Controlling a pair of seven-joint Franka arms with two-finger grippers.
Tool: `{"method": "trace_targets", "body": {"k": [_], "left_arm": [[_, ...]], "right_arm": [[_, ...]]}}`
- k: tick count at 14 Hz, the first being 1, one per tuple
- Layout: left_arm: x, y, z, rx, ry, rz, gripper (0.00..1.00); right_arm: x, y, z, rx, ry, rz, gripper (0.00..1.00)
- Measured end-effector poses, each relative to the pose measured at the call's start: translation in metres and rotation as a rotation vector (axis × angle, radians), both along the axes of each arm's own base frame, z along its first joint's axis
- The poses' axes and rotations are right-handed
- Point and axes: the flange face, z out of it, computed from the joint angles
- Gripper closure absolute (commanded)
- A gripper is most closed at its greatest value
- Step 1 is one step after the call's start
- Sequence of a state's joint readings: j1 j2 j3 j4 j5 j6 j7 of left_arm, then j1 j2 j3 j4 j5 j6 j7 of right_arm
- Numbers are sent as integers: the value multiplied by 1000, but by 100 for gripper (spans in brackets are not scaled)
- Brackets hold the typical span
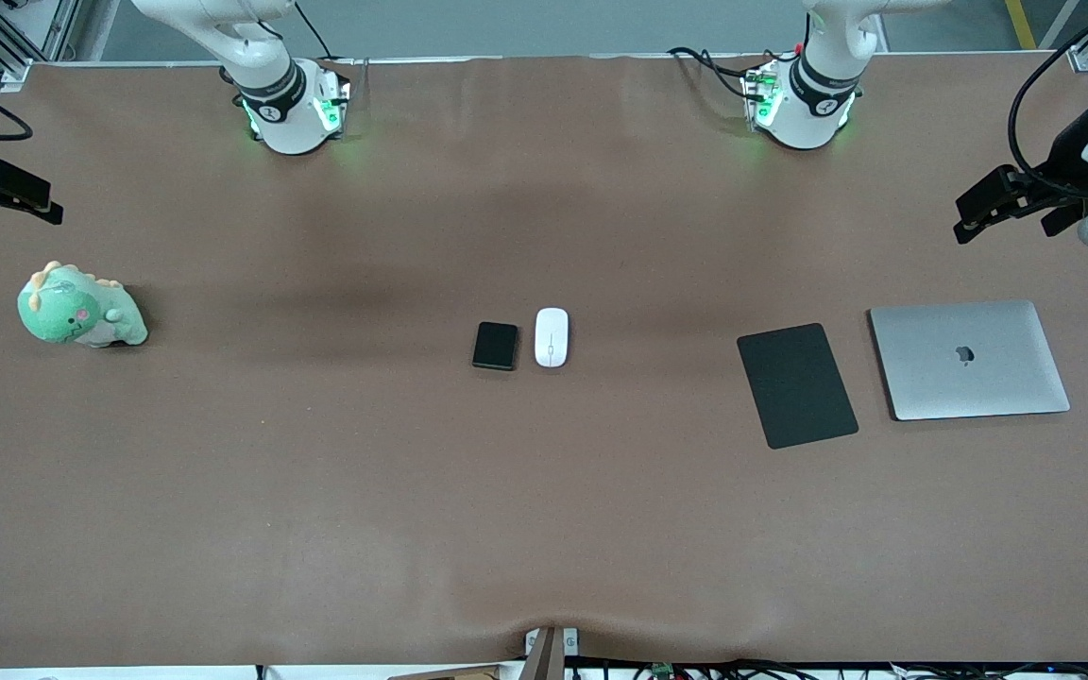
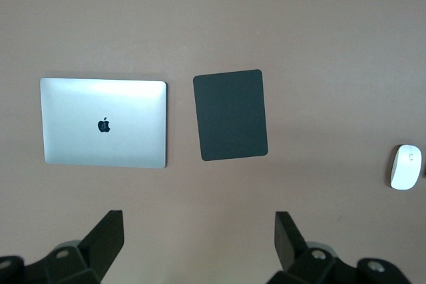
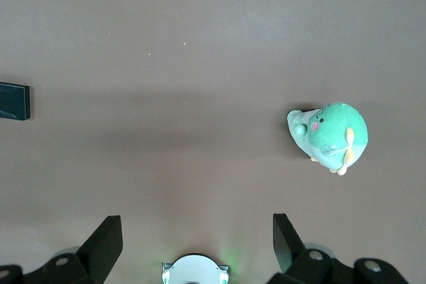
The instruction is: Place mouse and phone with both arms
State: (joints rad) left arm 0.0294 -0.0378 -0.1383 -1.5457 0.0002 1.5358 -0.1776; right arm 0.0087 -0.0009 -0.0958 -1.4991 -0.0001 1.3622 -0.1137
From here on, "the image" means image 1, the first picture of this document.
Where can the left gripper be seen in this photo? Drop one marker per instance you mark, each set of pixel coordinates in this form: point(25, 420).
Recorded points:
point(1066, 151)

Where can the white computer mouse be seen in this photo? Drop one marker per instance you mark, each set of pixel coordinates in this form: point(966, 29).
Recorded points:
point(552, 337)

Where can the black phone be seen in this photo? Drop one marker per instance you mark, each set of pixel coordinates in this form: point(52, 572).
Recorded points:
point(495, 346)

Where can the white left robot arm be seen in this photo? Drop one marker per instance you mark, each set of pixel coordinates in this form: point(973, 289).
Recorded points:
point(804, 109)

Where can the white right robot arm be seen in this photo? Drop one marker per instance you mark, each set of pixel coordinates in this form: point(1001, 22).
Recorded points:
point(284, 113)

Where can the black mouse pad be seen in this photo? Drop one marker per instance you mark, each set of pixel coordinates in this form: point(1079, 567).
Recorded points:
point(797, 387)

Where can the green dinosaur plush toy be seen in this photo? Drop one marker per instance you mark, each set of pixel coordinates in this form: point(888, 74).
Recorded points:
point(62, 312)

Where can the silver laptop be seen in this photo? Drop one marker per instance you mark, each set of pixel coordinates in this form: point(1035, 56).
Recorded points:
point(969, 364)

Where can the brown table cover sheet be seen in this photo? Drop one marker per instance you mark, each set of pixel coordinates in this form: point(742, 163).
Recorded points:
point(544, 519)

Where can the small green circuit board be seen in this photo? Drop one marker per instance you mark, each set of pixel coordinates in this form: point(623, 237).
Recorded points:
point(663, 671)

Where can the brown cardboard piece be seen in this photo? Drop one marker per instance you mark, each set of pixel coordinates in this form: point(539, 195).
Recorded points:
point(459, 674)

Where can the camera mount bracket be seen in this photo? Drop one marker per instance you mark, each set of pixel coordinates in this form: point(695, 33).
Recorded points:
point(544, 661)

